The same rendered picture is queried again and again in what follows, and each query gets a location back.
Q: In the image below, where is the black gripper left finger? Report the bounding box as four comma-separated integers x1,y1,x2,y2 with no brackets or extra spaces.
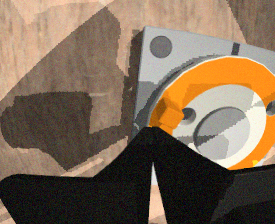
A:
0,127,153,224

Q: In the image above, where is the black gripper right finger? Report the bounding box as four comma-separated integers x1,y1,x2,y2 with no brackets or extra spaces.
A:
152,127,275,224

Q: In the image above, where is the orange and white round plate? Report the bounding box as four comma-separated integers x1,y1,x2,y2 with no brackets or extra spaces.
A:
146,55,275,171

